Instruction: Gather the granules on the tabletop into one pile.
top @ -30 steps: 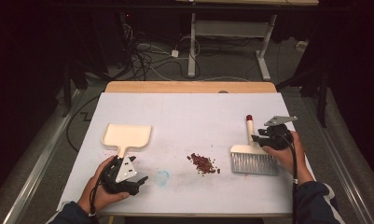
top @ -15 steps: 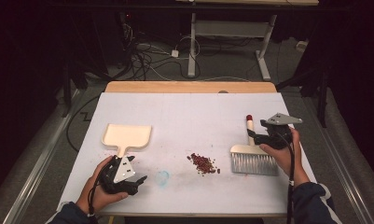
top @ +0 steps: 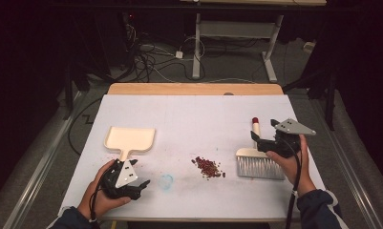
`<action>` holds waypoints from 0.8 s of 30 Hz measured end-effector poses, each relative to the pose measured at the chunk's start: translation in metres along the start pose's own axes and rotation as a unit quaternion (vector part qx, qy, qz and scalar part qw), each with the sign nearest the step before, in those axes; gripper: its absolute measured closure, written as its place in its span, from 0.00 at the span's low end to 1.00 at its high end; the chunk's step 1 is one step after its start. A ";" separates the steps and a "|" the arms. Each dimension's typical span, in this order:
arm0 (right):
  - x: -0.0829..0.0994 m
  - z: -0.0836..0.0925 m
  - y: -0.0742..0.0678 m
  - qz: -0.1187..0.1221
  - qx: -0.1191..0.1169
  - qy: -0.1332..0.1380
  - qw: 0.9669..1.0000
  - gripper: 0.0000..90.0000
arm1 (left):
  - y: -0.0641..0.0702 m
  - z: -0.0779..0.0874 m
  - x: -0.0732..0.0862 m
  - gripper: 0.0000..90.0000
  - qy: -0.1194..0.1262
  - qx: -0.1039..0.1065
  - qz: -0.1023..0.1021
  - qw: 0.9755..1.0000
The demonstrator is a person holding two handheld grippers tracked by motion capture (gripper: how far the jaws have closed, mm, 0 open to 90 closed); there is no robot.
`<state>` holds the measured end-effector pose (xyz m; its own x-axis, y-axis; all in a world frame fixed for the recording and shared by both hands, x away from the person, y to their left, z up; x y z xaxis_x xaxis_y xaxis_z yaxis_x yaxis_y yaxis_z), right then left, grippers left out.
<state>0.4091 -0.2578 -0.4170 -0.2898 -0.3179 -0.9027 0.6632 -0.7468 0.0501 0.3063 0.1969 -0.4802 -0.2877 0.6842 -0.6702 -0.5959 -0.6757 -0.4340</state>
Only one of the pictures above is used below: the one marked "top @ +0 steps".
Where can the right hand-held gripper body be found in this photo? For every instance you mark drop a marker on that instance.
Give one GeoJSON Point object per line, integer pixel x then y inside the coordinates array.
{"type": "Point", "coordinates": [291, 127]}

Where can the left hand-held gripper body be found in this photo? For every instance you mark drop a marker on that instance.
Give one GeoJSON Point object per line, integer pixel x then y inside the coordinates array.
{"type": "Point", "coordinates": [125, 176]}

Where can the cream dustpan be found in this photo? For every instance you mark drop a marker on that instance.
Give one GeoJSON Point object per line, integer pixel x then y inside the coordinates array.
{"type": "Point", "coordinates": [131, 138]}

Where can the cream hand brush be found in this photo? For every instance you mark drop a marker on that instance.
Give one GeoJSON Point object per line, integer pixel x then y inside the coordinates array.
{"type": "Point", "coordinates": [259, 167]}

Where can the pile of red beans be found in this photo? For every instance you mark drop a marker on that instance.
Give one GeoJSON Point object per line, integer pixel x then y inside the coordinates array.
{"type": "Point", "coordinates": [208, 168]}

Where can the person's left hand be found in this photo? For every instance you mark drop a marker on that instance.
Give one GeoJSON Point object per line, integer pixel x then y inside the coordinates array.
{"type": "Point", "coordinates": [101, 200]}

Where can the person's right hand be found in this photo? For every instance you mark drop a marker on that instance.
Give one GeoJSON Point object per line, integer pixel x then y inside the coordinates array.
{"type": "Point", "coordinates": [291, 168]}

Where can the black stand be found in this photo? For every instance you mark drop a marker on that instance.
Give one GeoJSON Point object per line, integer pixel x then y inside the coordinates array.
{"type": "Point", "coordinates": [329, 95]}
{"type": "Point", "coordinates": [68, 92]}

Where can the white table mat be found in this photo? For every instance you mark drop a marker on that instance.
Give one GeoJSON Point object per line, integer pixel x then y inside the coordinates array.
{"type": "Point", "coordinates": [192, 120]}

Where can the wooden table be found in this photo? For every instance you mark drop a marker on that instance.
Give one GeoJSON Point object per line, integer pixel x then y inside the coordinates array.
{"type": "Point", "coordinates": [195, 89]}

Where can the small white box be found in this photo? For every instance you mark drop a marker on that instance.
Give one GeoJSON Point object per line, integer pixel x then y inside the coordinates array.
{"type": "Point", "coordinates": [309, 46]}

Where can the white power adapter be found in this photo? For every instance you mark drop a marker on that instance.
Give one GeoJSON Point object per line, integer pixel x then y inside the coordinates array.
{"type": "Point", "coordinates": [179, 54]}

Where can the aluminium floor rail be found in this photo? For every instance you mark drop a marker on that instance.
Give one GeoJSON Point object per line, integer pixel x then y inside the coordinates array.
{"type": "Point", "coordinates": [39, 171]}
{"type": "Point", "coordinates": [348, 165]}

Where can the white desk frame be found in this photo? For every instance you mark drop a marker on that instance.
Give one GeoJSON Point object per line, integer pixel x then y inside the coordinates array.
{"type": "Point", "coordinates": [237, 28]}

